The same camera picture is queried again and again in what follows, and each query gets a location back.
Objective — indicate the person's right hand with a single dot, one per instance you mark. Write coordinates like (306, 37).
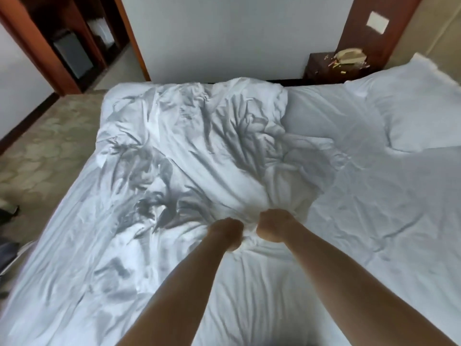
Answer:
(275, 225)

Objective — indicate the person's left forearm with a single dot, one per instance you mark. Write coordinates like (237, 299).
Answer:
(180, 299)

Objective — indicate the white wall switch panel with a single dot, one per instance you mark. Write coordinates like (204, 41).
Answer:
(377, 22)

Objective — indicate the white pillow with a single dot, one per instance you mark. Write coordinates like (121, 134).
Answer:
(414, 104)

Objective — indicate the white bed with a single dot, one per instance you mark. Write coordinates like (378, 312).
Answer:
(378, 212)

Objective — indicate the white duvet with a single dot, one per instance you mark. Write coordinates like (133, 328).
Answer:
(180, 158)

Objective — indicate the scatter of small coloured pieces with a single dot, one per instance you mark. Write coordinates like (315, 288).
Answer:
(340, 64)

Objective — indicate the wooden nightstand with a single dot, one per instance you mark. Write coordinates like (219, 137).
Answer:
(318, 68)

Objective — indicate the wooden wardrobe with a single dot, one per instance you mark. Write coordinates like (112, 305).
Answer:
(29, 35)

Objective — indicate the person's right forearm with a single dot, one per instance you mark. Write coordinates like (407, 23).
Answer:
(353, 291)

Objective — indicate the beige telephone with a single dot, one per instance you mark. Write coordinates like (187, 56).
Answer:
(349, 55)

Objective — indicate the dark grey safe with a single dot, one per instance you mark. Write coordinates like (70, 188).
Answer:
(74, 55)

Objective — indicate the person's left hand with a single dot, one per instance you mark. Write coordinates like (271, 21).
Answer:
(227, 234)

